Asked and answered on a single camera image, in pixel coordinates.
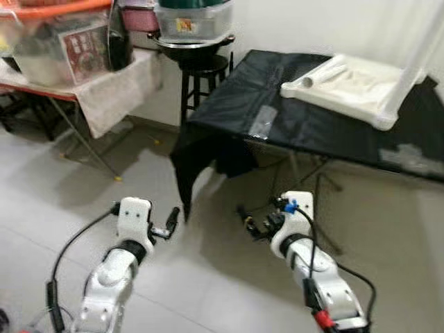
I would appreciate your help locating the black round basin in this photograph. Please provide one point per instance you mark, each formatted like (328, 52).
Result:
(194, 52)

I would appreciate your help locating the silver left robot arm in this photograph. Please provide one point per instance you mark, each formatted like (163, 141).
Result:
(107, 277)

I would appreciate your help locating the clear tape patch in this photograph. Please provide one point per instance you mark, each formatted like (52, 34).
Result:
(409, 159)

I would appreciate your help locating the green round lid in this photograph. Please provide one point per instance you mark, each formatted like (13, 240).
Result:
(194, 3)

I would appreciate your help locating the white plastic table top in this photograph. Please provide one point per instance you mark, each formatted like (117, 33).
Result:
(361, 90)

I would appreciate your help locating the maroon plastic box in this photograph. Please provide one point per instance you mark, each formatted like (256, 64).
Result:
(142, 19)

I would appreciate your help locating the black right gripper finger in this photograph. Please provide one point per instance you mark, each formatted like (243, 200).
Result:
(247, 219)

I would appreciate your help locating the black round stool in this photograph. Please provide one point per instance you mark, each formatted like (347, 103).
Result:
(205, 76)

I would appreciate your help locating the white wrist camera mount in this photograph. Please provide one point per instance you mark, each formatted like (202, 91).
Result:
(300, 215)
(134, 218)

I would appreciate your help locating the black plastic bag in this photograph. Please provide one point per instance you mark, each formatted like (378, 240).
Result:
(119, 41)

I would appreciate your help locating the thin metal table legs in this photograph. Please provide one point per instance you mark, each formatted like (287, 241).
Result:
(84, 139)

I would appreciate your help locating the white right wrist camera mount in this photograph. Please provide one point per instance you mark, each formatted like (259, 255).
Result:
(300, 215)

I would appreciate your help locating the cardboard box red print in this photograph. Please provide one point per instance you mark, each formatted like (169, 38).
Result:
(87, 52)

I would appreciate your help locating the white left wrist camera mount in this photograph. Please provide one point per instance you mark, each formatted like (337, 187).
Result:
(134, 218)

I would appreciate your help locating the clear plastic storage box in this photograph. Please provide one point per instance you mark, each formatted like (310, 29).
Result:
(208, 24)

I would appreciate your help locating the clear plastic bin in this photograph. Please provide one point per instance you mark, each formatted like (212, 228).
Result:
(38, 55)

